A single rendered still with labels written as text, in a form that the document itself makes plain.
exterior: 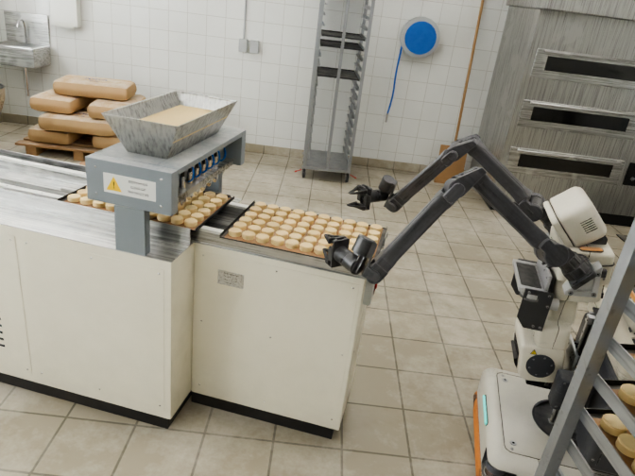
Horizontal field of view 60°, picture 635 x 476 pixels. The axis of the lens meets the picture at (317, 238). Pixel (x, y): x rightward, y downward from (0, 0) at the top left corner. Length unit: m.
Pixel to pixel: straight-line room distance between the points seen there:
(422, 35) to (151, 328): 4.52
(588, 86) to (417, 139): 1.83
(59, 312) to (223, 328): 0.66
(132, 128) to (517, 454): 1.87
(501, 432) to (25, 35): 6.00
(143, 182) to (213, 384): 1.01
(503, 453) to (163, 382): 1.36
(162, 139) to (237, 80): 4.27
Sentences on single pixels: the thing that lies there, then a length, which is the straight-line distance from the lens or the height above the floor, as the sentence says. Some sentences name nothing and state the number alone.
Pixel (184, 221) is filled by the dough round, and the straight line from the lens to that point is 2.19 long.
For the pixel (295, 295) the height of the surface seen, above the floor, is 0.70.
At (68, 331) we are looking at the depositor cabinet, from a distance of 2.49.
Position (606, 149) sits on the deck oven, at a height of 0.74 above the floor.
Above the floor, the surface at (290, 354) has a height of 0.42.
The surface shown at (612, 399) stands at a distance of 1.25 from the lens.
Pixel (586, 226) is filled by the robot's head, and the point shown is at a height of 1.18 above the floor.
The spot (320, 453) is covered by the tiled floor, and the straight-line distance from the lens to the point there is 2.51.
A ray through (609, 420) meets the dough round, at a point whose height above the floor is 1.06.
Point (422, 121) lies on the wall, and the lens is 6.29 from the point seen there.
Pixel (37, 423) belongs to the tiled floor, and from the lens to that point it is 2.71.
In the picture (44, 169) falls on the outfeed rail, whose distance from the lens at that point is 2.87.
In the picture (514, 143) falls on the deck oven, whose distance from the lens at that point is 5.49.
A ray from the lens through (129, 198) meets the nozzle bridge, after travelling 2.03.
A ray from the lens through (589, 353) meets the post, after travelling 1.25.
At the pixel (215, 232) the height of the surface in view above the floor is 0.89.
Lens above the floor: 1.81
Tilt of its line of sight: 25 degrees down
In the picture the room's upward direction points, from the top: 7 degrees clockwise
